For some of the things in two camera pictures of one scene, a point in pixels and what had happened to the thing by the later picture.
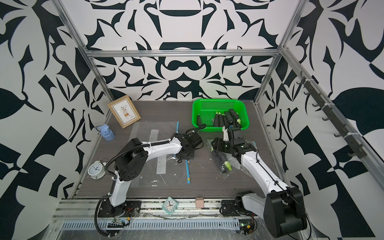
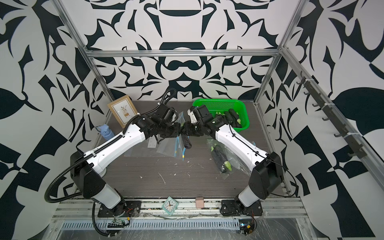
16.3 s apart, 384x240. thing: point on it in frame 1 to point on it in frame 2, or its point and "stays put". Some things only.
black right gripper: [217, 144] to [186, 128]
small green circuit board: [117, 223] stays put
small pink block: [199, 202] stays put
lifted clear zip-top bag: [226, 164] stays put
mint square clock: [170, 205] stays put
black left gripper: [191, 157] to [177, 131]
